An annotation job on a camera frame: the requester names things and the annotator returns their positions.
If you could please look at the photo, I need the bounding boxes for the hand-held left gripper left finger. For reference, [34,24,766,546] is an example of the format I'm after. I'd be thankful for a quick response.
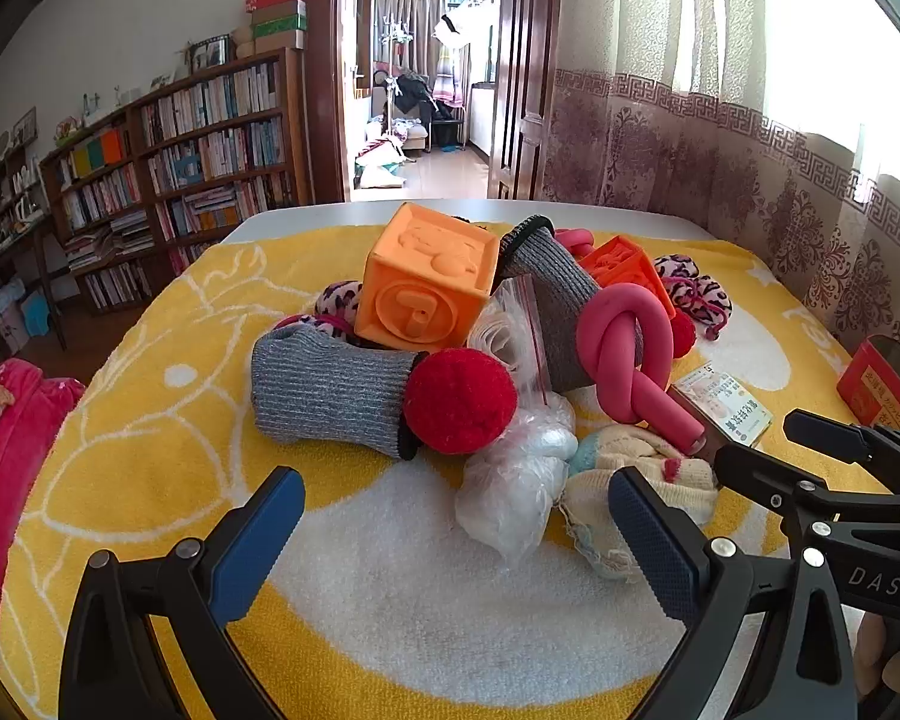
[58,465,306,720]

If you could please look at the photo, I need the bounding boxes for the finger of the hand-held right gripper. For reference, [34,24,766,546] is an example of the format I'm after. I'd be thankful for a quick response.
[712,441,900,533]
[784,409,900,492]

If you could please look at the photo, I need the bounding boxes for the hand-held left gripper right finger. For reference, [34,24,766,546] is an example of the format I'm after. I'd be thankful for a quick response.
[607,465,860,720]

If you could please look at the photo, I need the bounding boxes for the cream knitted sock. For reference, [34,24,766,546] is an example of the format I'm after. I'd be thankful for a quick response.
[559,424,721,582]

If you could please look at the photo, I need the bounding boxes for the white green medicine box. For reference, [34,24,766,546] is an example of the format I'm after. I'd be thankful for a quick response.
[671,364,773,458]

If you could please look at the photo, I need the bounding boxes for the red pompom ball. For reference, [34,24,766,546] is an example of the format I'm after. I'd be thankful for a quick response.
[667,311,697,357]
[403,349,518,455]

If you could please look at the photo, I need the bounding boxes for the clear plastic bag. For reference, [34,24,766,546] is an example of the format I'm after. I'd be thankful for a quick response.
[454,390,578,565]

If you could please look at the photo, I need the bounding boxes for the grey ribbed sock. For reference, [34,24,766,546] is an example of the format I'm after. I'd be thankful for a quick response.
[251,326,430,462]
[495,214,646,395]

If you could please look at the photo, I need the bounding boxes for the leopard print pouch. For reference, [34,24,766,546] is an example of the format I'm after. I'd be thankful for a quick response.
[652,255,734,342]
[274,279,365,350]

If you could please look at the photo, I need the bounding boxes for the large knotted pink foam roller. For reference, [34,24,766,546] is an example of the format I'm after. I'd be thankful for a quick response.
[576,289,713,457]

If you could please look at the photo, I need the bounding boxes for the small deep orange toy cube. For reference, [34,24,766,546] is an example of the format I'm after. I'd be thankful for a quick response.
[576,236,677,320]

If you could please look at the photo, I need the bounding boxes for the clear zip bag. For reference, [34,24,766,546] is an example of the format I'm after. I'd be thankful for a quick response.
[469,274,552,410]

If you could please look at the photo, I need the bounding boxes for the large light orange toy cube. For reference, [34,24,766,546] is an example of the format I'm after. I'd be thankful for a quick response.
[354,202,505,352]

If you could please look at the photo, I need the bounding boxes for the small knotted pink foam roller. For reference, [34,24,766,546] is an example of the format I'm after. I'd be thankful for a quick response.
[555,229,597,260]

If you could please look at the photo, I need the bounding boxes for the person's right hand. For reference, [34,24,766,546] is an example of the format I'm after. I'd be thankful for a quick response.
[859,610,900,695]

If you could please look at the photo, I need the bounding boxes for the yellow printed towel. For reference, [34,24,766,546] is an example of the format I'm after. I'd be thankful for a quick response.
[0,221,890,720]

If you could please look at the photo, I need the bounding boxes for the pink blanket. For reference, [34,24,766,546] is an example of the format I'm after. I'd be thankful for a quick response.
[0,356,87,672]

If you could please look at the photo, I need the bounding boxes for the patterned lace curtain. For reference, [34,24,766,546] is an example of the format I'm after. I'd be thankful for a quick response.
[540,0,900,361]

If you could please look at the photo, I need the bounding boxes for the dark wooden shelf unit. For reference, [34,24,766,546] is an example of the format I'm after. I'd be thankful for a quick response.
[0,142,68,352]

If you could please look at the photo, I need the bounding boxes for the bags on floor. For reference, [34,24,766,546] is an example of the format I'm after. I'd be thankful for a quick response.
[352,135,410,190]

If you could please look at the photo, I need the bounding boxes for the wooden bookshelf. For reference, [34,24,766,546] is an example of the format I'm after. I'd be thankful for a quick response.
[41,49,312,316]

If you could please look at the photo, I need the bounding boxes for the rows of books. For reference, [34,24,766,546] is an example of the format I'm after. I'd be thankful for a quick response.
[56,64,293,308]

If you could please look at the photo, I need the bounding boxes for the dark wooden door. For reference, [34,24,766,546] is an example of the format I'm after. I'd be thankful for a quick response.
[487,0,563,200]

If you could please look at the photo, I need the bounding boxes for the armchair with clothes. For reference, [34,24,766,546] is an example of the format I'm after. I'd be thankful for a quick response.
[371,67,440,155]

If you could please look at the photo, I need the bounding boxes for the framed photo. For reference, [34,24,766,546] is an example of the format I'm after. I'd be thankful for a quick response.
[187,36,233,70]

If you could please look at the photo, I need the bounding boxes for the tan cardboard box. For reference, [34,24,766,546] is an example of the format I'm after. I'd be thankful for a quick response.
[236,30,305,59]

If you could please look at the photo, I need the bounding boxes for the green cardboard box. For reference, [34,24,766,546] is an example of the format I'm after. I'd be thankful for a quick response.
[251,13,308,42]

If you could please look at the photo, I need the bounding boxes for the beige curtain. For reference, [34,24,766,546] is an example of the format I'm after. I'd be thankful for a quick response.
[375,0,447,76]

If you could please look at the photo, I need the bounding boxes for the dark wooden door frame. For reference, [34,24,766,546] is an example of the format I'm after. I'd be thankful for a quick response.
[305,0,357,203]

